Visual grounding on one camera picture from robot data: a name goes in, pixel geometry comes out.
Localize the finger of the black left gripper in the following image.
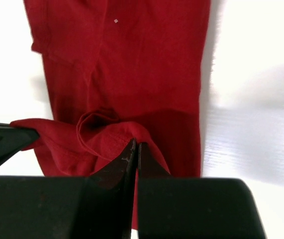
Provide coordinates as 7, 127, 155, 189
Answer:
0, 123, 39, 166

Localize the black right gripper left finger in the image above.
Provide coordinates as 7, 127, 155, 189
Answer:
0, 140, 136, 239

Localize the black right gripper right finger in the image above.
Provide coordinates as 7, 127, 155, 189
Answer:
138, 143, 266, 239

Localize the red t shirt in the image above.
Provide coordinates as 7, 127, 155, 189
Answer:
9, 0, 211, 230

